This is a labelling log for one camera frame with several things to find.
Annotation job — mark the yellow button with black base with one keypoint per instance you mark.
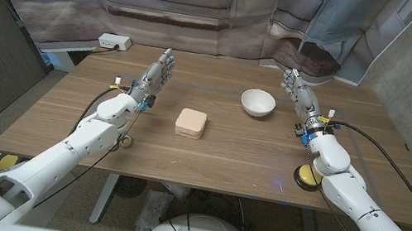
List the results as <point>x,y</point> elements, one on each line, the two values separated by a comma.
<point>305,175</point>

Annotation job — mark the yellow round object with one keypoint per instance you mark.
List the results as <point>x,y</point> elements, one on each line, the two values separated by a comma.
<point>5,162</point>

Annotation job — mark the white power strip box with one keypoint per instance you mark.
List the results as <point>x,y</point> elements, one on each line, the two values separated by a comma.
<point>114,41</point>

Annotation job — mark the printed sofa room backdrop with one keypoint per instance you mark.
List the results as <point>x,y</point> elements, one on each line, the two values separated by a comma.
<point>163,20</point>

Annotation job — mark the black round ribbed object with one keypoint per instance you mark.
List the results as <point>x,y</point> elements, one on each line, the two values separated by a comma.
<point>130,187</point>

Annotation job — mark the clear plastic bag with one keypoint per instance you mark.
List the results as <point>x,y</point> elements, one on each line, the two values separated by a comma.
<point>152,211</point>

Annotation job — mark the white ceramic bowl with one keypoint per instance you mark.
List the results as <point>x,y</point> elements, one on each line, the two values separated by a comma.
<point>258,101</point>

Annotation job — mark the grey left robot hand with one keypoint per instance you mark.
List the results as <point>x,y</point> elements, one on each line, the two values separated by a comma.
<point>153,79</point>

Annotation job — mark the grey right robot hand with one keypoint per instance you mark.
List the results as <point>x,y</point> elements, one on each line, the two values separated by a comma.
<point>305,100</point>

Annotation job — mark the white table leg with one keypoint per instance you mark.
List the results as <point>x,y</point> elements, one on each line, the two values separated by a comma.
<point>104,199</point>

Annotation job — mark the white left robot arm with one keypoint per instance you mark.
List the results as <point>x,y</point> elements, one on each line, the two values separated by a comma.
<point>93,134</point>

